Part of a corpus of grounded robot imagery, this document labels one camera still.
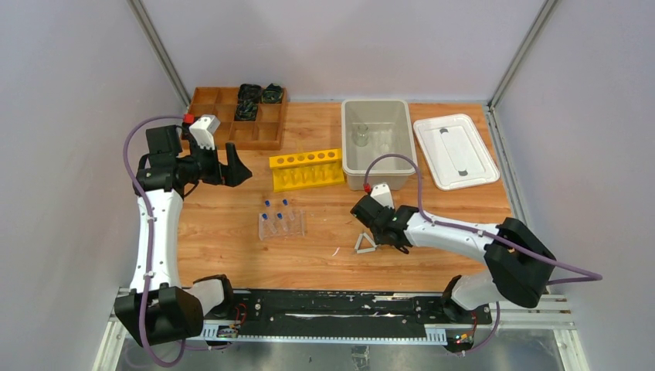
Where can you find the clear plastic tube rack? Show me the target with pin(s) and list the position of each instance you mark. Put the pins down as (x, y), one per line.
(296, 227)

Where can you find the white clay triangle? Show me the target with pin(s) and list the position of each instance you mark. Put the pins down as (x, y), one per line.
(365, 244)

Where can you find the wooden compartment tray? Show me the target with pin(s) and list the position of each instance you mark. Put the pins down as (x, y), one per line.
(258, 127)

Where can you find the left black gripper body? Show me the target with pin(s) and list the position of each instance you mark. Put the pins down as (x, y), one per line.
(214, 167)

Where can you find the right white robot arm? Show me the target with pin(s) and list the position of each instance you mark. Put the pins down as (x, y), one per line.
(515, 259)

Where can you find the small glass flask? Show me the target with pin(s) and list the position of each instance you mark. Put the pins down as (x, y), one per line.
(360, 135)

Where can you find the yellow test tube rack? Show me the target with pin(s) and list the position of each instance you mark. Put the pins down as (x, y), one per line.
(307, 170)

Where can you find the white plastic bin lid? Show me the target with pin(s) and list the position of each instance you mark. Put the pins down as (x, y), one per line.
(455, 152)

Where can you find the grey plastic bin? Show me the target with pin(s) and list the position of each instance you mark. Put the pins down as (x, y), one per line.
(394, 168)

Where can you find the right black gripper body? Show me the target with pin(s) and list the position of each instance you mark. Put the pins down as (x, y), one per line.
(377, 235)

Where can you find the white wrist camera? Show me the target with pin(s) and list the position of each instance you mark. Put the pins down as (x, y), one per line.
(382, 194)
(203, 130)

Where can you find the small glass beaker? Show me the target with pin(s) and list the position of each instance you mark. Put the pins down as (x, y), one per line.
(384, 142)

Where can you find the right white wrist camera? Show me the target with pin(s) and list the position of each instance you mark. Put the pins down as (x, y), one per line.
(382, 194)

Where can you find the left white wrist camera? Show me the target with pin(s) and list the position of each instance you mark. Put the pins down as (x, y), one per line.
(203, 130)

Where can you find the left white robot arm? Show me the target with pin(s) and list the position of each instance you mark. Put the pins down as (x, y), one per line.
(157, 308)

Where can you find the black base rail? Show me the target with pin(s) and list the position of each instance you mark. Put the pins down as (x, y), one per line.
(343, 317)

